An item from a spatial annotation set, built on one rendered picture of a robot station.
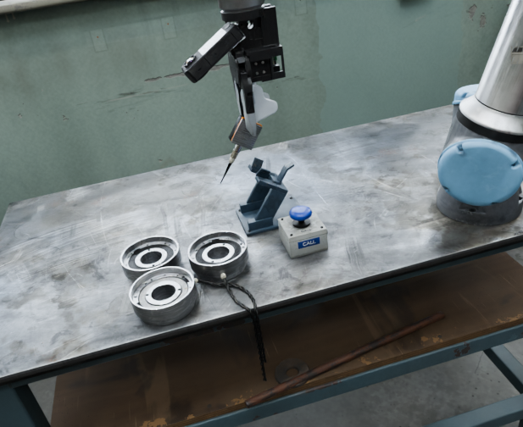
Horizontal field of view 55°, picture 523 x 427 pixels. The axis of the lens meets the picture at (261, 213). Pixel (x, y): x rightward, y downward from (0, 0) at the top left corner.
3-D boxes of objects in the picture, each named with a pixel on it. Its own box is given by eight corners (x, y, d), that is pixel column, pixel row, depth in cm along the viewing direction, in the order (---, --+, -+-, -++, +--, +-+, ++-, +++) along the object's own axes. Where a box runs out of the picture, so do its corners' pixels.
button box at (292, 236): (291, 259, 88) (288, 236, 86) (280, 238, 94) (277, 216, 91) (334, 248, 89) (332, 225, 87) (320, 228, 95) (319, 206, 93)
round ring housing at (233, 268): (190, 255, 93) (185, 237, 91) (244, 243, 94) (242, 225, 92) (194, 291, 84) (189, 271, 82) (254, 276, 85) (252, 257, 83)
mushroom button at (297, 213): (295, 241, 88) (292, 217, 86) (288, 230, 92) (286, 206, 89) (316, 235, 89) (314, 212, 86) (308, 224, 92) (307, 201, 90)
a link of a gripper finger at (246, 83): (257, 113, 84) (248, 60, 80) (248, 116, 84) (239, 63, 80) (251, 108, 88) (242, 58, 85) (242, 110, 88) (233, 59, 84)
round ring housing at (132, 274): (114, 276, 90) (108, 258, 88) (158, 246, 97) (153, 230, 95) (150, 296, 84) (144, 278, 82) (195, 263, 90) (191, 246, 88)
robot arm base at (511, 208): (488, 179, 103) (493, 134, 98) (541, 213, 90) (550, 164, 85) (421, 195, 101) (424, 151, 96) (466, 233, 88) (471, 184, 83)
